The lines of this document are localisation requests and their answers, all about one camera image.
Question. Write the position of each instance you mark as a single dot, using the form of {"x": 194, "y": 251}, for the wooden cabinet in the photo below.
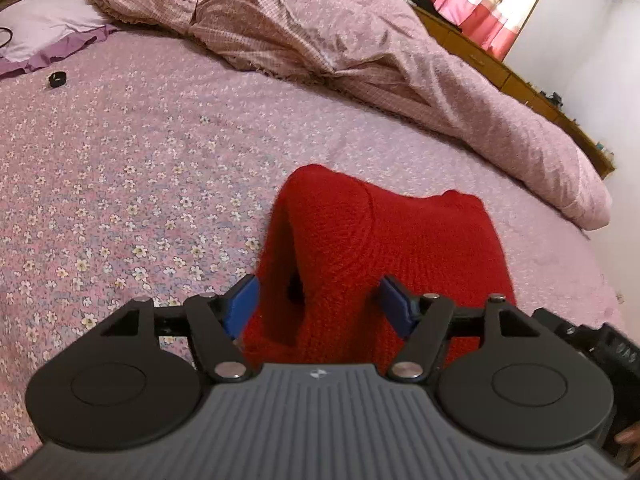
{"x": 480, "y": 52}

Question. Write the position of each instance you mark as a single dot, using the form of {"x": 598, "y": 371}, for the small black device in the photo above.
{"x": 550, "y": 98}

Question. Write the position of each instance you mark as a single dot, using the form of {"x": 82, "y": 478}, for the red knit cardigan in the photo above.
{"x": 400, "y": 240}

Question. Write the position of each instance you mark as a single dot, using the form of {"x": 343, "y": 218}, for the pink checked quilt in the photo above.
{"x": 350, "y": 25}

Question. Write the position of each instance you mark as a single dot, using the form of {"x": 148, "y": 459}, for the pink and white curtain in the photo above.
{"x": 480, "y": 10}

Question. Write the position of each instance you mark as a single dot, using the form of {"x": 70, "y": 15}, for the pink floral bed sheet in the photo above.
{"x": 125, "y": 160}

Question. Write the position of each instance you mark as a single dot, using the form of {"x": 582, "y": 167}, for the person's right hand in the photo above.
{"x": 629, "y": 439}

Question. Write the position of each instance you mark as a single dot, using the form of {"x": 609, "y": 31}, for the small blue and white box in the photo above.
{"x": 605, "y": 150}

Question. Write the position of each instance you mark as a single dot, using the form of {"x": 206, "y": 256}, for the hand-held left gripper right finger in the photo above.
{"x": 395, "y": 302}

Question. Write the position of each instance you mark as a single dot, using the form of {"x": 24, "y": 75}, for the lilac cloth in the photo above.
{"x": 45, "y": 20}

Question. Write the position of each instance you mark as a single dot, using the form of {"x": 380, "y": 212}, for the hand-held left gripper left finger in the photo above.
{"x": 240, "y": 305}

